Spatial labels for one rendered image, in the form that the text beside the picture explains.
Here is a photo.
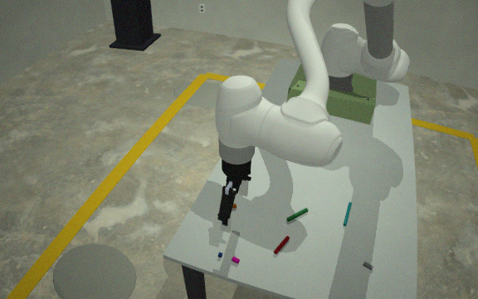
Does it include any red rod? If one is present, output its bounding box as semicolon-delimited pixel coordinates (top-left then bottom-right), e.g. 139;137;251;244
274;236;290;254

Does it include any green rod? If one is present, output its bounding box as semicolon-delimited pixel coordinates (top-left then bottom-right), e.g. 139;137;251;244
286;208;308;222

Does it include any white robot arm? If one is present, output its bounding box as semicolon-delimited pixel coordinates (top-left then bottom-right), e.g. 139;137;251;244
215;0;410;167

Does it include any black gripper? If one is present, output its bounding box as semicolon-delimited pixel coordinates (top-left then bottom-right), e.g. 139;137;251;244
217;159;251;233

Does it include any short grey rod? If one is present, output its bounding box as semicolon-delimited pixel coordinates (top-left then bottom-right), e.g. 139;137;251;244
363;262;373;270

